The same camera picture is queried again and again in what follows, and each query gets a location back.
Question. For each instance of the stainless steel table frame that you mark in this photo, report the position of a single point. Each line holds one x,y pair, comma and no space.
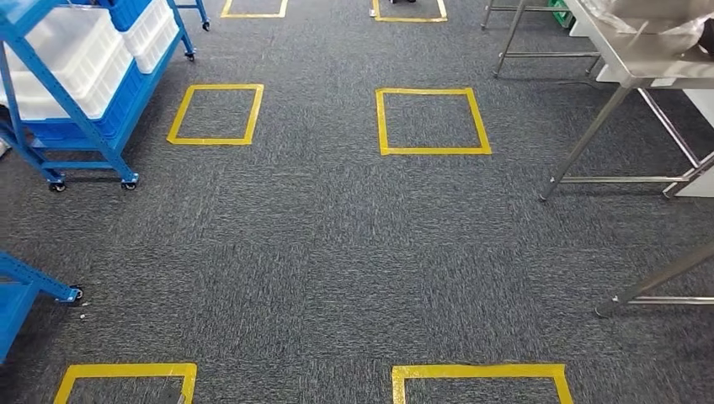
549,54
658,277

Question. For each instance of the clear plastic sheet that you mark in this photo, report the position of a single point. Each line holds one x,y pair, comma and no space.
641,17

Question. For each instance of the green plastic crate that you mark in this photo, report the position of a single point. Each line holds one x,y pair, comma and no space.
559,11

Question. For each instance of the stainless steel workbench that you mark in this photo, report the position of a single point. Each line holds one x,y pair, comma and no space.
630,61

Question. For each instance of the blue wheeled shelf cart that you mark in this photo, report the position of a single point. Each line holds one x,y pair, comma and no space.
17,312
78,165

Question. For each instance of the blue plastic crate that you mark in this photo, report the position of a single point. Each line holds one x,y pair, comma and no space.
125,11
120,106

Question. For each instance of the large white plastic tray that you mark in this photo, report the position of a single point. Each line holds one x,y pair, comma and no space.
72,50

